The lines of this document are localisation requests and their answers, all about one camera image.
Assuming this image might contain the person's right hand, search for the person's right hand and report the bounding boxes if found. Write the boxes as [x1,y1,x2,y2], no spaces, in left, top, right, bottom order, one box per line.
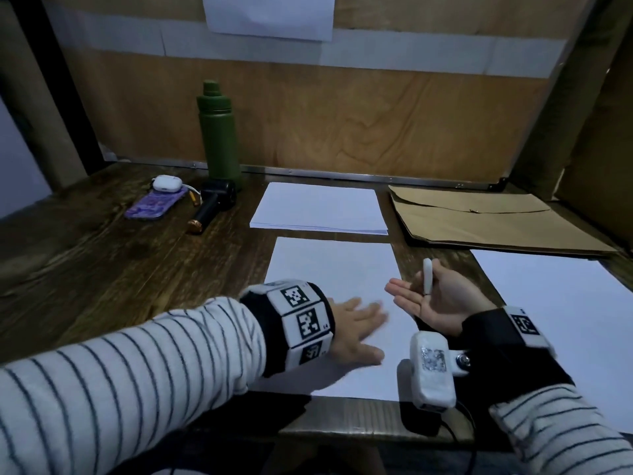
[385,265,498,338]

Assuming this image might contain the person's left hand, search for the person's left hand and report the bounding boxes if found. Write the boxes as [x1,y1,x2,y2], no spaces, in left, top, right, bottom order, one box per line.
[326,297,389,367]

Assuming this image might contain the person's left forearm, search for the person's left forearm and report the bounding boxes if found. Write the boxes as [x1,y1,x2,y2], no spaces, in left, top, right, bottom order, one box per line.
[0,297,268,475]

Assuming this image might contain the person's right forearm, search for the person's right forearm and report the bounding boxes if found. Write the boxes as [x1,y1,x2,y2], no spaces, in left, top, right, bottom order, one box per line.
[489,383,633,475]

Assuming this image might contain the brown paper envelope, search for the brown paper envelope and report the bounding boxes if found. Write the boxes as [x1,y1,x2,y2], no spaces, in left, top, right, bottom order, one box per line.
[388,185,619,258]

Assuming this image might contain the black wristband with marker tiles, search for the black wristband with marker tiles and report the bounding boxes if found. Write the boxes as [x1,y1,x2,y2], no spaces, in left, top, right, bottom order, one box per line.
[239,279,337,379]
[461,305,574,406]

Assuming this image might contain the white paper sheet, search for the white paper sheet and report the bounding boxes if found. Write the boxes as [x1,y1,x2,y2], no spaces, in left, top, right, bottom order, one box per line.
[469,249,633,422]
[246,236,404,402]

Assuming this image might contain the stack of white paper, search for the stack of white paper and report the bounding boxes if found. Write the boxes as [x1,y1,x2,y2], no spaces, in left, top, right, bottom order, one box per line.
[249,181,390,237]

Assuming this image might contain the wooden backboard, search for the wooden backboard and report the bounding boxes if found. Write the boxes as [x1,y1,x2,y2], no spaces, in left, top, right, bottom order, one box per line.
[40,0,594,191]

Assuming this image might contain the black handheld fan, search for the black handheld fan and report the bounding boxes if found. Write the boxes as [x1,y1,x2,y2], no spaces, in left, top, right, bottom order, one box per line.
[186,178,237,237]

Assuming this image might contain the white tape strip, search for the white tape strip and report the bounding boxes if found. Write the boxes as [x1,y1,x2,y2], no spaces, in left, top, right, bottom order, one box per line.
[47,15,569,79]

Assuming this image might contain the purple phone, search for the purple phone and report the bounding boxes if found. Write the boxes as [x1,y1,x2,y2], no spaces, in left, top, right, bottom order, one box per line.
[124,186,190,222]

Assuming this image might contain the green water bottle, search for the green water bottle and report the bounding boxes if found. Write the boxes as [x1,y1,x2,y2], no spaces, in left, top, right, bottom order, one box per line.
[196,79,243,192]

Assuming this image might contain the white earbud case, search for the white earbud case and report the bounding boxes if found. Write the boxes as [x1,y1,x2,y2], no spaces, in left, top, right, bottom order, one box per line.
[151,175,187,195]

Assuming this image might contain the white paper on backboard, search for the white paper on backboard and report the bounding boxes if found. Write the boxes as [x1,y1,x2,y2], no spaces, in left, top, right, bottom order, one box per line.
[202,0,336,43]

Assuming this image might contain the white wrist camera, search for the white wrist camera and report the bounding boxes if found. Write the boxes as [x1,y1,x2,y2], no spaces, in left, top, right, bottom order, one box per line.
[409,331,471,411]

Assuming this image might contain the black cable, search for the black cable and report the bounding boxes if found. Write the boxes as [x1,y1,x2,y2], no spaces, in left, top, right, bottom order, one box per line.
[437,399,481,475]

